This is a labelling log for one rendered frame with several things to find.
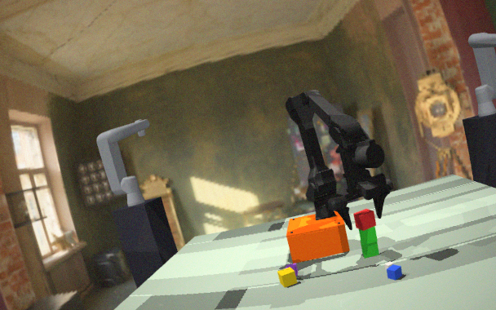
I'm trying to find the small purple block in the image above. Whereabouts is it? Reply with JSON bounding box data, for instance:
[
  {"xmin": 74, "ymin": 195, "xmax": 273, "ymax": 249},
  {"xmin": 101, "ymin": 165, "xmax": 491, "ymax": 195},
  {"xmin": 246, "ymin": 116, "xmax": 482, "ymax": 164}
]
[{"xmin": 286, "ymin": 263, "xmax": 298, "ymax": 276}]

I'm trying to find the blue block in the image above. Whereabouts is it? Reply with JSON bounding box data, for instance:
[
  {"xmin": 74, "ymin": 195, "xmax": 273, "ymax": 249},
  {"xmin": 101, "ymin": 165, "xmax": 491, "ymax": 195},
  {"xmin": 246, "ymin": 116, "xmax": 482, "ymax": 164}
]
[{"xmin": 387, "ymin": 265, "xmax": 402, "ymax": 280}]

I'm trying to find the green block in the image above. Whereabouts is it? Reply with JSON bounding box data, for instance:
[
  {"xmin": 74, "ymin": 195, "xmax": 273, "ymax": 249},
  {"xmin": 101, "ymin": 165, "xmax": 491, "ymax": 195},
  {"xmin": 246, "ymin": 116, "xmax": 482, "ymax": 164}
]
[
  {"xmin": 359, "ymin": 226, "xmax": 378, "ymax": 245},
  {"xmin": 361, "ymin": 242, "xmax": 379, "ymax": 258}
]

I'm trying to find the small yellow cube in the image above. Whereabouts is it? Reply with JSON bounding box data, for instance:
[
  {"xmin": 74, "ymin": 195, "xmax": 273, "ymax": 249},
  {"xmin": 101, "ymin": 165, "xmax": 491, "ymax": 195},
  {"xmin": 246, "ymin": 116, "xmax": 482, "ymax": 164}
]
[{"xmin": 278, "ymin": 268, "xmax": 297, "ymax": 287}]

